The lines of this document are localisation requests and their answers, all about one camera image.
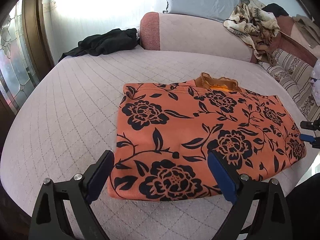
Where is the orange black floral garment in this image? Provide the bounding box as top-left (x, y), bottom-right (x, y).
top-left (107, 73), bottom-right (306, 201)

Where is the striped floral blanket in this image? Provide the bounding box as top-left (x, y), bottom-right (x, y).
top-left (259, 49), bottom-right (319, 121)

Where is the dark red blanket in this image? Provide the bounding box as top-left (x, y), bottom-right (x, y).
top-left (277, 16), bottom-right (319, 67)

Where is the beige garment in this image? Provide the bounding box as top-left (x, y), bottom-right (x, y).
top-left (291, 14), bottom-right (319, 58)

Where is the cream brown patterned garment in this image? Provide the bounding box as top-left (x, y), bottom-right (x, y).
top-left (223, 3), bottom-right (280, 66)

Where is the small black cloth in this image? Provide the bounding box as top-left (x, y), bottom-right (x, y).
top-left (262, 3), bottom-right (289, 17)

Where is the wooden glass door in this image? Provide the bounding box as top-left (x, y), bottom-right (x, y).
top-left (0, 0), bottom-right (54, 140)

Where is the black crumpled garment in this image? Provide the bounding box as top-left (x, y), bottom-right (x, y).
top-left (59, 28), bottom-right (138, 62)

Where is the pink cylindrical bolster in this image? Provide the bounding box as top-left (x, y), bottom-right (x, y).
top-left (139, 12), bottom-right (257, 63)

